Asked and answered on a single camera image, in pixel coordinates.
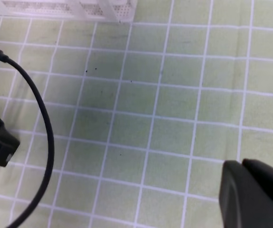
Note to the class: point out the white plastic test tube rack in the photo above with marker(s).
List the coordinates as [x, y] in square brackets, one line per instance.
[119, 11]

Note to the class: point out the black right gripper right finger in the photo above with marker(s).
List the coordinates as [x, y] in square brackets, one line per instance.
[246, 194]

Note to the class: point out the green grid tablecloth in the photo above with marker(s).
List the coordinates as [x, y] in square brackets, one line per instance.
[144, 113]

